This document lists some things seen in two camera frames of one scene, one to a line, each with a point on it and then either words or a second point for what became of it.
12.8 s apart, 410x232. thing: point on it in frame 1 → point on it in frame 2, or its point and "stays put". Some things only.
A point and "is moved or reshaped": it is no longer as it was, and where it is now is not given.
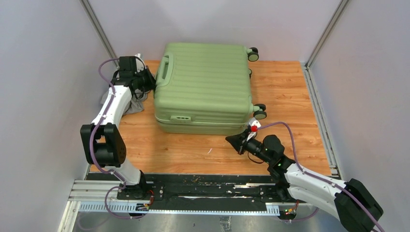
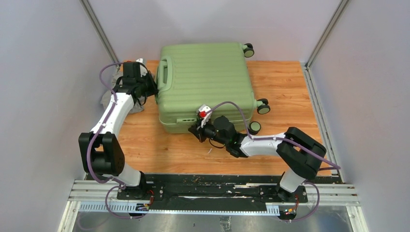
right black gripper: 239,141 → 198,134
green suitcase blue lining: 203,89 stays put
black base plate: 204,192 stays put
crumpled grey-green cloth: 136,103 stays put
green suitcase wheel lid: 259,113 is moved or reshaped
